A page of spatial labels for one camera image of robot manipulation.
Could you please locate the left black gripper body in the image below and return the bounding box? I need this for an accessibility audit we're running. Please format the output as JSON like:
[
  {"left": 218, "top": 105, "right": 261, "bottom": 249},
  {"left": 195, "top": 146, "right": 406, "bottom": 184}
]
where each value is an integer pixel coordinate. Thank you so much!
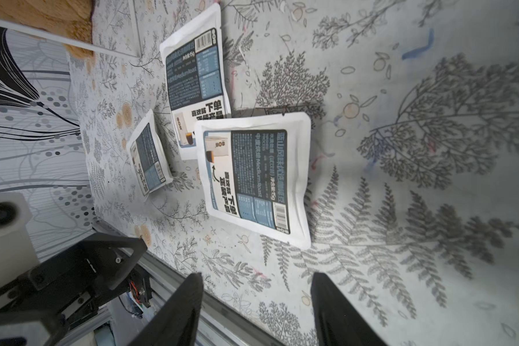
[{"left": 0, "top": 233, "right": 147, "bottom": 345}]

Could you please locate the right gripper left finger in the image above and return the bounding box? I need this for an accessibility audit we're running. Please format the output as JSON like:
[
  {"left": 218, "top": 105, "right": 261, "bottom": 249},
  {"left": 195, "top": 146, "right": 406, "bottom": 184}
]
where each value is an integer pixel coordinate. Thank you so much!
[{"left": 129, "top": 273, "right": 204, "bottom": 346}]

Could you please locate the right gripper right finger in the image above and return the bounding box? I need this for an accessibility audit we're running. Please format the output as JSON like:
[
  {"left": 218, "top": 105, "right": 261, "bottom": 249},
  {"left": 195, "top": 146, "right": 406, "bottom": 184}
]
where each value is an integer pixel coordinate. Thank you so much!
[{"left": 311, "top": 272, "right": 386, "bottom": 346}]

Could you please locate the blue coffee bag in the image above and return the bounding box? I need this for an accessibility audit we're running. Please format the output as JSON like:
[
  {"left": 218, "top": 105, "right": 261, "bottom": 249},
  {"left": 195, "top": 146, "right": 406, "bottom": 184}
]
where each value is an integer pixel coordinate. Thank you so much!
[
  {"left": 195, "top": 112, "right": 311, "bottom": 249},
  {"left": 127, "top": 110, "right": 173, "bottom": 200},
  {"left": 159, "top": 3, "right": 232, "bottom": 161}
]

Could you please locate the blue coffee bag top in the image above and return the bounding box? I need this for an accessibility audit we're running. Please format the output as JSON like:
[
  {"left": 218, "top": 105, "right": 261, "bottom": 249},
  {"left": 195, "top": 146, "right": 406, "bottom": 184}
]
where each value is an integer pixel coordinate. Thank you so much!
[{"left": 159, "top": 3, "right": 232, "bottom": 161}]

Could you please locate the wooden two-tier shelf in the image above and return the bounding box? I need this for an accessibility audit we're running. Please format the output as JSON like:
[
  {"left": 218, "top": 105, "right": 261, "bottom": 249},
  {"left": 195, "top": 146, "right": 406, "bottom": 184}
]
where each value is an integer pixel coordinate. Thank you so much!
[{"left": 0, "top": 1, "right": 142, "bottom": 59}]

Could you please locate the brown teddy bear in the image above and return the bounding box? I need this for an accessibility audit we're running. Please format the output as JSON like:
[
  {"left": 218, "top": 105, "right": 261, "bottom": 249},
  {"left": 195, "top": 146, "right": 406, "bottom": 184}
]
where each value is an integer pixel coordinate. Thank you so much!
[{"left": 0, "top": 0, "right": 97, "bottom": 61}]

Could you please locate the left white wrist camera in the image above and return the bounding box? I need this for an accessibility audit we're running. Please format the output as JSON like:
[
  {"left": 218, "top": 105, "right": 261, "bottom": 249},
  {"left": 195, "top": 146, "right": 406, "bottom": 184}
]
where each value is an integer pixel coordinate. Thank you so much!
[{"left": 0, "top": 193, "right": 39, "bottom": 288}]

